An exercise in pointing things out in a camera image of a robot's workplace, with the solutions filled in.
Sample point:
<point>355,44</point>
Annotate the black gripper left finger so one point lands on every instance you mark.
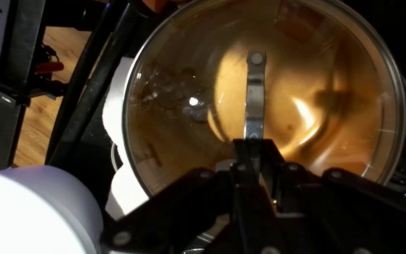
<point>189,212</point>

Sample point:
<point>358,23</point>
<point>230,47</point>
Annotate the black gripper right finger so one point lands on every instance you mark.
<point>334,212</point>

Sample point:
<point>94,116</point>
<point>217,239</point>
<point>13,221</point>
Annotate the glass pot lid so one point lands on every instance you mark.
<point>175,118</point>

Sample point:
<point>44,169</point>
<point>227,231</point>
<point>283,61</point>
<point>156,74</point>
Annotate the white dish cloth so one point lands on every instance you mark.
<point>116,104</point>

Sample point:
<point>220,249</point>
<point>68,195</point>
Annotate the large white bowl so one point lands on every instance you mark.
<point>28,212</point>

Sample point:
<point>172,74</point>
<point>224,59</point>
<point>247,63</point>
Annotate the black electric stove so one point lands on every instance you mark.
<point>90,85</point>

